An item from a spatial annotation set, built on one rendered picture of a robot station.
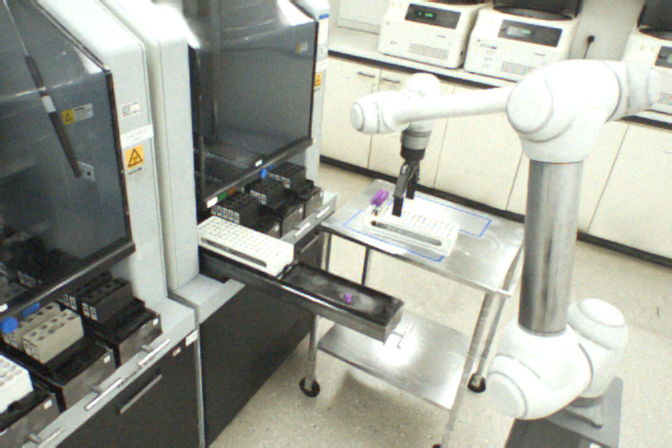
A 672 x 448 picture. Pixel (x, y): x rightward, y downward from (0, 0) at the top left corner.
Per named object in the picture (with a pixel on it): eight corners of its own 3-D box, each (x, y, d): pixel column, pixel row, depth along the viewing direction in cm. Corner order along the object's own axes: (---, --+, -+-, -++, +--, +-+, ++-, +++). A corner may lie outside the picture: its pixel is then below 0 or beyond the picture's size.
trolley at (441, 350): (297, 392, 221) (310, 221, 180) (350, 330, 257) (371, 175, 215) (451, 474, 196) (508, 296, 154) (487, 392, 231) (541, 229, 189)
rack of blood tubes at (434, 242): (361, 229, 178) (363, 213, 175) (371, 217, 186) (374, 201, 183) (448, 256, 169) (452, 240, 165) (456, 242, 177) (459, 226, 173)
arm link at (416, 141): (435, 126, 162) (432, 144, 165) (407, 119, 165) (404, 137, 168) (427, 135, 155) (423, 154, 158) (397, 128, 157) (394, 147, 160)
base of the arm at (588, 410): (608, 372, 148) (615, 357, 145) (602, 430, 131) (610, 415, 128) (540, 346, 155) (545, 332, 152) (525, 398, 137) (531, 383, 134)
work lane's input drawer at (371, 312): (180, 263, 167) (178, 239, 163) (209, 243, 178) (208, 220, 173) (397, 356, 141) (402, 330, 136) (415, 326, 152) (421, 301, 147)
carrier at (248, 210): (254, 211, 182) (254, 196, 179) (259, 213, 181) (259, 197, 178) (233, 226, 173) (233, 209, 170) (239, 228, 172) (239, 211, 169)
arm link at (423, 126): (417, 118, 166) (385, 124, 159) (426, 67, 158) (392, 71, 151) (442, 130, 159) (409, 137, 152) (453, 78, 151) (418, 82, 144)
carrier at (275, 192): (279, 194, 194) (280, 179, 191) (284, 196, 193) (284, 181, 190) (260, 207, 185) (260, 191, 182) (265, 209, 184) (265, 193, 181)
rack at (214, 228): (192, 246, 164) (191, 228, 161) (213, 232, 172) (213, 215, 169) (275, 279, 153) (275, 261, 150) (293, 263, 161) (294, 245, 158)
